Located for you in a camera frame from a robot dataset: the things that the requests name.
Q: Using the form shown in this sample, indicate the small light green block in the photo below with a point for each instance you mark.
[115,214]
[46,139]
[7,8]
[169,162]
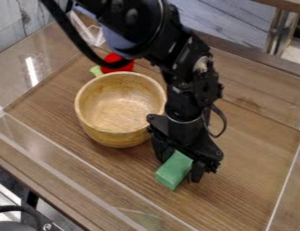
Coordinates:
[95,70]

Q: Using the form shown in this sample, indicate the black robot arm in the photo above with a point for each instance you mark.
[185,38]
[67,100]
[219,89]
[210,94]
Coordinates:
[143,30]

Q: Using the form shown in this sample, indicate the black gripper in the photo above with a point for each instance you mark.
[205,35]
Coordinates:
[186,137]

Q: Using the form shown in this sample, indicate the clear acrylic front wall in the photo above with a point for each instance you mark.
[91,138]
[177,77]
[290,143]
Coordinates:
[91,198]

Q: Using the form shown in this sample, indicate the green rectangular stick block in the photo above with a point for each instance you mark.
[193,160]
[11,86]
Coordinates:
[173,171]

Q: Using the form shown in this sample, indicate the metal table frame background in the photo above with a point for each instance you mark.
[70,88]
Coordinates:
[285,23]

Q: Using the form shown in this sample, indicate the clear acrylic corner bracket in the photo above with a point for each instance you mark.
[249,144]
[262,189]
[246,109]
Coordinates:
[91,33]

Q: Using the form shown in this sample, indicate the brown wooden bowl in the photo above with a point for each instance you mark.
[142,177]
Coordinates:
[111,106]

